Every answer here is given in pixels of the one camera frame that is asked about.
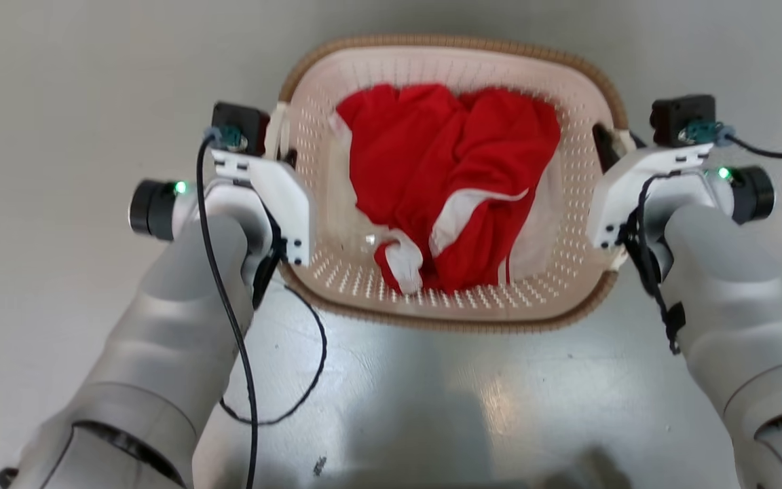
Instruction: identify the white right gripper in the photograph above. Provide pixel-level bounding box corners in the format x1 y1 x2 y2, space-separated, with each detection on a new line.
586 124 713 250

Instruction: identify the thin black looping cable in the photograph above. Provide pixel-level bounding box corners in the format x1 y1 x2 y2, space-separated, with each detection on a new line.
219 204 329 427

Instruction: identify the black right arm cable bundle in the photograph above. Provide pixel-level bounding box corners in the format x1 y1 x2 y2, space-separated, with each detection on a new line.
620 173 688 356

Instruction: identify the red and white garment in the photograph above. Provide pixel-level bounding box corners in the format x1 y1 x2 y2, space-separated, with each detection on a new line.
330 83 563 295

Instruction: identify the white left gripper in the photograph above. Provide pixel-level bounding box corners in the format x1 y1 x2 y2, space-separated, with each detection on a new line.
212 149 317 268

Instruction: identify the black right camera cable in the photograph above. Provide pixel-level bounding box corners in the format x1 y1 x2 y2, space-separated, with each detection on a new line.
724 132 782 162

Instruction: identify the beige perforated laundry basket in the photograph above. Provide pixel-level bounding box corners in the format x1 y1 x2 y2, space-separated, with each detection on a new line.
265 35 636 333

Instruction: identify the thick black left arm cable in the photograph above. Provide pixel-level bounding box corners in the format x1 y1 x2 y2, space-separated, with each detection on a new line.
195 132 260 489

